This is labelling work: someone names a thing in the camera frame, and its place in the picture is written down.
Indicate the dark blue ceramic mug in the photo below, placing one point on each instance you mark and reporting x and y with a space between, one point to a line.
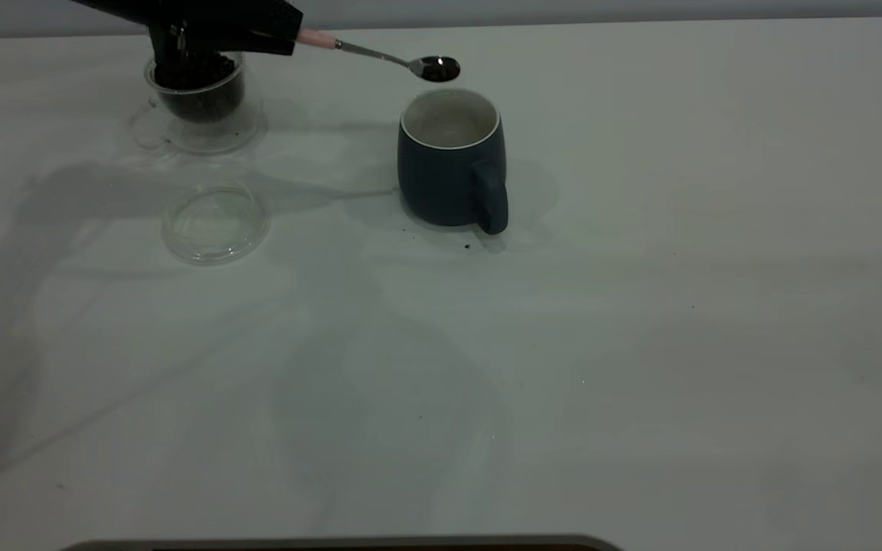
437 187

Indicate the clear glass saucer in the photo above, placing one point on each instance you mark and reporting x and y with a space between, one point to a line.
215 237
246 134

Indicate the clear glass cup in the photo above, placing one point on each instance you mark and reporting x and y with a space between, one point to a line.
200 115

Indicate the heap of coffee beans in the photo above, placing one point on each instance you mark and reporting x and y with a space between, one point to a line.
200 80

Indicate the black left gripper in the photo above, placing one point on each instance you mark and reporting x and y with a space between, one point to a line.
135 11

